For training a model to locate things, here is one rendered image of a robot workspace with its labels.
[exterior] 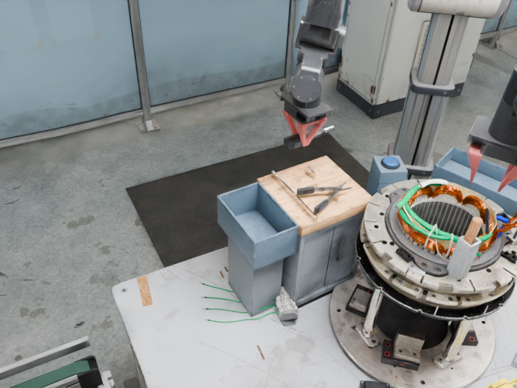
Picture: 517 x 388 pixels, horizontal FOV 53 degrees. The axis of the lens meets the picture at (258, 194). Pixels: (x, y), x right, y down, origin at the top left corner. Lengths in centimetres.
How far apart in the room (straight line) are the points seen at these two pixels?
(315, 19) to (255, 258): 48
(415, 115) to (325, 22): 58
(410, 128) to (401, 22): 183
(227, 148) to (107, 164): 70
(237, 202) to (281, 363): 38
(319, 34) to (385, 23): 230
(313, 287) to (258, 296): 15
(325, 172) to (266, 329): 40
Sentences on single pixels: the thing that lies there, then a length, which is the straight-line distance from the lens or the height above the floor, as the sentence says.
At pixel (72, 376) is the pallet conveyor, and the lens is 128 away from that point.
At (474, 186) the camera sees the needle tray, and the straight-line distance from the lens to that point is 133.
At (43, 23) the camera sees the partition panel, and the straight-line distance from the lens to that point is 295.
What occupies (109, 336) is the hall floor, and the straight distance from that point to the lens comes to 226.
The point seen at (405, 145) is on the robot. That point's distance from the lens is 154.
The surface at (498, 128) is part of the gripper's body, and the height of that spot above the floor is 142.
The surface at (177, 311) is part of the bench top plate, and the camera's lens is 131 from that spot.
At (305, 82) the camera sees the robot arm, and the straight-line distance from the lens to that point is 96.
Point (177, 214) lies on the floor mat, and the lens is 268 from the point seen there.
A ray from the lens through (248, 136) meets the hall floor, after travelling 325.
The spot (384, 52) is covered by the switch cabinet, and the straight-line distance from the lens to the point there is 334.
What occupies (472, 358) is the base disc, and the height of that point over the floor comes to 80.
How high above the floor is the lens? 182
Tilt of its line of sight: 40 degrees down
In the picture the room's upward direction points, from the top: 3 degrees clockwise
